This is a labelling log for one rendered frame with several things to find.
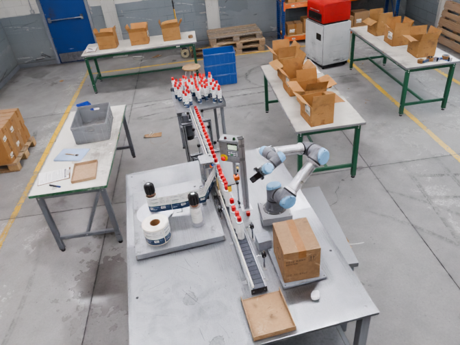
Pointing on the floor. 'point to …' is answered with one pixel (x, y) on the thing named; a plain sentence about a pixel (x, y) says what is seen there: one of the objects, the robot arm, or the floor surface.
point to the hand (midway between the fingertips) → (257, 174)
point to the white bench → (104, 161)
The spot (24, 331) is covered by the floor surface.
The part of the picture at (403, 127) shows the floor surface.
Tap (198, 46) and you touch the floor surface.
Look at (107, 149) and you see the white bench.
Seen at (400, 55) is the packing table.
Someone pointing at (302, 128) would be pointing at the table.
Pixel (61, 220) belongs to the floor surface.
